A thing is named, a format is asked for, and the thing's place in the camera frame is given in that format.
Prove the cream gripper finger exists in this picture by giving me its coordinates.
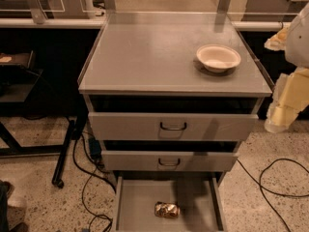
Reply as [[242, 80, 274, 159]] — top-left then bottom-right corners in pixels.
[[265, 28, 288, 51], [265, 67, 309, 133]]

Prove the crushed orange can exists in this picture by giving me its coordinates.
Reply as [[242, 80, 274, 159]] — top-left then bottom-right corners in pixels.
[[154, 202, 181, 218]]

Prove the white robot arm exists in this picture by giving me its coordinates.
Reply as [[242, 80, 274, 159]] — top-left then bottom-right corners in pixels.
[[265, 4, 309, 133]]

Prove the grey drawer cabinet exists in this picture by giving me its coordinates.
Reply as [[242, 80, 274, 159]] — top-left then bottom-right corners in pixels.
[[79, 13, 271, 181]]

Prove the grey bottom drawer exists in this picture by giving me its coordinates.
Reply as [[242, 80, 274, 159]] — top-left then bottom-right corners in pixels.
[[111, 176, 227, 232]]

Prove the grey drawer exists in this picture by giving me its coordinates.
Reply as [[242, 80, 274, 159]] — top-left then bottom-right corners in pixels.
[[89, 112, 258, 141], [102, 151, 238, 172], [111, 176, 227, 232]]

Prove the grey middle drawer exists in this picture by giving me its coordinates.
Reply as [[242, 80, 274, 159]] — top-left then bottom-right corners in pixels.
[[102, 151, 238, 172]]

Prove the grey top drawer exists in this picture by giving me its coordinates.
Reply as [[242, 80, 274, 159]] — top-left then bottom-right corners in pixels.
[[89, 112, 258, 141]]

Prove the white paper bowl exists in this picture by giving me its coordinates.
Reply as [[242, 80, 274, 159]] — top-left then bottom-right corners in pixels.
[[196, 44, 241, 73]]

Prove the clear acrylic guard panel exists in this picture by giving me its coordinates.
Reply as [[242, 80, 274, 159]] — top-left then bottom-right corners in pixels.
[[0, 0, 308, 22]]

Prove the dark shoe at left edge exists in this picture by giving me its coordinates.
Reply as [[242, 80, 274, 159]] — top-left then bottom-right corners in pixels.
[[0, 180, 29, 232]]

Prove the black cable on right floor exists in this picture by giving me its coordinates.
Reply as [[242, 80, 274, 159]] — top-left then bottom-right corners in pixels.
[[237, 158, 309, 232]]

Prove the black cable on floor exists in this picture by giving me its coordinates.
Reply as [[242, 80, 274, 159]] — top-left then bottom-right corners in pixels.
[[237, 158, 309, 232], [71, 130, 117, 232]]

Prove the black cable on left floor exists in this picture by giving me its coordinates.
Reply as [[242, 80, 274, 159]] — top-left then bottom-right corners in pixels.
[[71, 130, 117, 232]]

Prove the white horizontal rail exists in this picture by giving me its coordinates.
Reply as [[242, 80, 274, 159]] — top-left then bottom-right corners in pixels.
[[0, 17, 290, 32]]

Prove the black metal table frame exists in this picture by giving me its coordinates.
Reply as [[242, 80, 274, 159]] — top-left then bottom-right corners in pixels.
[[0, 50, 75, 189]]

